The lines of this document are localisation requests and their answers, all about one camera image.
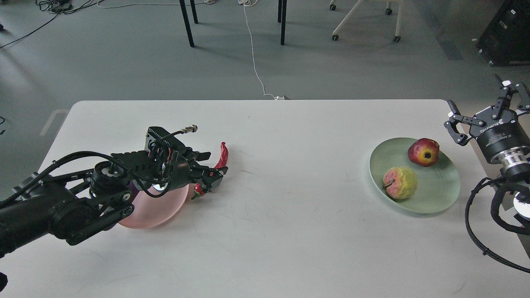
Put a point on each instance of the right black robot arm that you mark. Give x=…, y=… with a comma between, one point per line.
x=513, y=181

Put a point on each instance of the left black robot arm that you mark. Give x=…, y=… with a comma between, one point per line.
x=87, y=192

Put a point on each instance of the black table leg left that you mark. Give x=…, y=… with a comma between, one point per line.
x=186, y=19

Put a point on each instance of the black table leg right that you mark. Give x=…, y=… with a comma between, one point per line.
x=281, y=18

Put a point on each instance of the pink plate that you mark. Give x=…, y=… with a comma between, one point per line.
x=150, y=212

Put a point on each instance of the red pomegranate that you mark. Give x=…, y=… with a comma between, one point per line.
x=424, y=152

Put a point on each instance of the black equipment case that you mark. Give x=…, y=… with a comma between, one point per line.
x=506, y=39

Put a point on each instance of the purple eggplant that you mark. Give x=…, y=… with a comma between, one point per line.
x=135, y=190

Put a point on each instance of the yellow pink apple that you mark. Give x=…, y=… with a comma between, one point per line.
x=400, y=182

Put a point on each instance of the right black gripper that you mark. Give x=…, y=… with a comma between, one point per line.
x=499, y=138

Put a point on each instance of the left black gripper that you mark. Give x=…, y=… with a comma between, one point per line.
x=185, y=170

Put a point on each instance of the black table leg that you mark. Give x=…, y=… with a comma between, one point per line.
x=186, y=19
x=281, y=18

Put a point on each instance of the green plate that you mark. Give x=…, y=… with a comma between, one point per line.
x=438, y=185

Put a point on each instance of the red chili pepper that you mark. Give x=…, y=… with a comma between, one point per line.
x=222, y=162

